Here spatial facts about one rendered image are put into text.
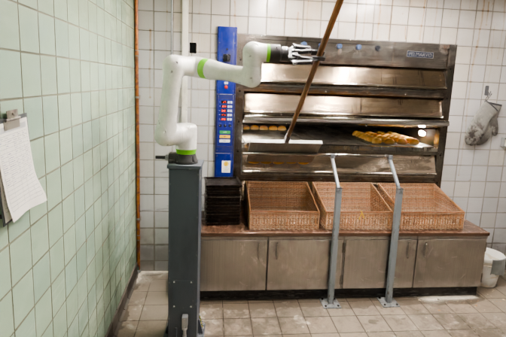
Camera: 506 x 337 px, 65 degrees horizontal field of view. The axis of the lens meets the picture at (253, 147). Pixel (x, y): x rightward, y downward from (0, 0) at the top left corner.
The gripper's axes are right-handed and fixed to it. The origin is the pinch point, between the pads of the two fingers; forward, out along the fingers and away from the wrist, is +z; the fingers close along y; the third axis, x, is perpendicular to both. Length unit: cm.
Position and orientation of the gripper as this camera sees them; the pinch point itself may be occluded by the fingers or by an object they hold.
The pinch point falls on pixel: (318, 55)
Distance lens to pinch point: 219.6
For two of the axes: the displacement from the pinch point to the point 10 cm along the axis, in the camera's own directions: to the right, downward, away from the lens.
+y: 0.1, 9.0, -4.3
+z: 10.0, 0.3, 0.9
